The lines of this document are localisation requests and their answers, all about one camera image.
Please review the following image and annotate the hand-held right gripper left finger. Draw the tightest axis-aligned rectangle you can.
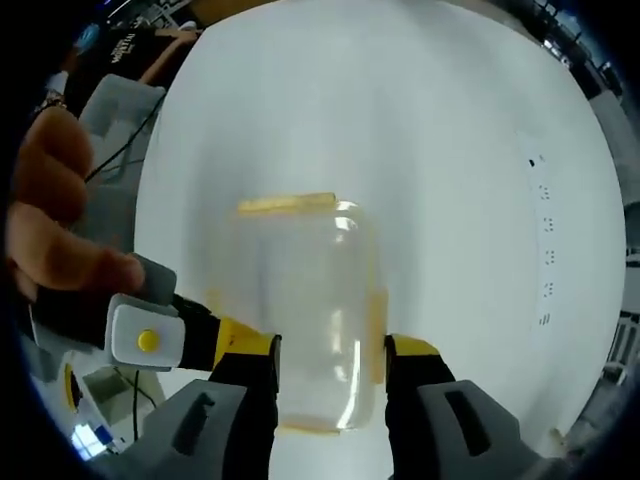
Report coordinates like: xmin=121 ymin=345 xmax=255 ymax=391
xmin=99 ymin=332 xmax=283 ymax=480

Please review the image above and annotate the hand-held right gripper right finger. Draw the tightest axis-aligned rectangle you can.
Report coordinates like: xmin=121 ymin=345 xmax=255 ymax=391
xmin=383 ymin=333 xmax=551 ymax=480

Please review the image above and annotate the clear plastic box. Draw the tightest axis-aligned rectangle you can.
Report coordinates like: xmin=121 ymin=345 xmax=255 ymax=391
xmin=257 ymin=199 xmax=377 ymax=432

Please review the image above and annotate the person's left hand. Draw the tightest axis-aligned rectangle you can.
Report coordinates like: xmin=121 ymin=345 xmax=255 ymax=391
xmin=6 ymin=106 xmax=147 ymax=306

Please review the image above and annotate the white power strip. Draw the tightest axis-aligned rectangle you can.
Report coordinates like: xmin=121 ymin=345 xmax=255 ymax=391
xmin=516 ymin=131 xmax=557 ymax=330

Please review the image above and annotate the grey chair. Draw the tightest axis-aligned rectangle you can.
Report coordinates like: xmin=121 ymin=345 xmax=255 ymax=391
xmin=78 ymin=74 xmax=167 ymax=154

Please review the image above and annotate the person's black shirt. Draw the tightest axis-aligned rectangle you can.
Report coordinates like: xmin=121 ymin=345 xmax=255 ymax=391
xmin=63 ymin=22 xmax=204 ymax=104

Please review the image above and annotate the black cable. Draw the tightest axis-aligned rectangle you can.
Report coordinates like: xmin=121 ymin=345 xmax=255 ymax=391
xmin=83 ymin=92 xmax=169 ymax=182

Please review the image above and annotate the beaded bracelet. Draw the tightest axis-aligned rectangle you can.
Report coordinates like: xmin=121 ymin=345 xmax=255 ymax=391
xmin=33 ymin=93 xmax=70 ymax=115

